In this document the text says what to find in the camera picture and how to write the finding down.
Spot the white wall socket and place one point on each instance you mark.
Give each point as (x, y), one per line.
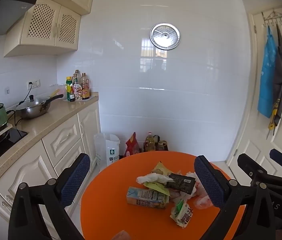
(34, 83)

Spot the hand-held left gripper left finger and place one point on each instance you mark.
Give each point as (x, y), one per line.
(76, 177)

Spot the blue apron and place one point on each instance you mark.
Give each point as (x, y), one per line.
(268, 80)

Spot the metal door hook rack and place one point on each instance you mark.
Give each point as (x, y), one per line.
(274, 17)

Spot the pink white plastic wrapper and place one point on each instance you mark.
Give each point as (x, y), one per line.
(202, 201)

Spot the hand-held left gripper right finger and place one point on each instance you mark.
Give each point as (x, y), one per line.
(208, 182)

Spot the steel wok with lid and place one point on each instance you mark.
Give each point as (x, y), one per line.
(32, 107)

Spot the yellow snack wrapper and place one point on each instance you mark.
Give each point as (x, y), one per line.
(161, 168)

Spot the crushed green white carton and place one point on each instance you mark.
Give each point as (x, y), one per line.
(183, 213)

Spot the beige kitchen countertop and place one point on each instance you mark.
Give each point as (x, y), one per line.
(53, 120)

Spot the round metal steamer plate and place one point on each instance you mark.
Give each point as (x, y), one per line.
(165, 36)

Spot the lattice door wall cabinet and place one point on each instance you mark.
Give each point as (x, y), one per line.
(41, 27)

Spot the green yellow bottle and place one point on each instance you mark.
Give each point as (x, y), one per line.
(69, 90)

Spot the black snack wrapper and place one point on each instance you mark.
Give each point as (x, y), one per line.
(181, 182)

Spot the black induction cooktop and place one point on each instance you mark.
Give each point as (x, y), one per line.
(13, 136)

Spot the cream base cabinet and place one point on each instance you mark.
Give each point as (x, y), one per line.
(63, 140)

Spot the yellow cooking oil bottle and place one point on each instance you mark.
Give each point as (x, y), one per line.
(150, 142)

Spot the white panel door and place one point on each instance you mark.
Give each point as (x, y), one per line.
(248, 130)

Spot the clear bottle dark cap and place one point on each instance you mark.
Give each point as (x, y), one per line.
(77, 85)

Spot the grey apron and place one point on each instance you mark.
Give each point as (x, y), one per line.
(281, 80)

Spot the orange round table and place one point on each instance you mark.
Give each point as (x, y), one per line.
(106, 200)

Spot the light green snack wrapper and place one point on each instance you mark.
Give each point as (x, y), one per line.
(156, 188)

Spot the white rice bag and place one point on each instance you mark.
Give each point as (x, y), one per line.
(109, 152)

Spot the white tissue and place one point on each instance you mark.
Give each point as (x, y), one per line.
(153, 178)

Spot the red rice bag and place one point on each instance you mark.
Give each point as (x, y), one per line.
(132, 146)

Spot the grey range hood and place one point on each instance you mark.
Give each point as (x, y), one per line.
(3, 15)

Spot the dark patterned bag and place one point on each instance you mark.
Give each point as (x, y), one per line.
(162, 143)

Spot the pale blue milk carton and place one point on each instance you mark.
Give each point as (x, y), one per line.
(143, 197)

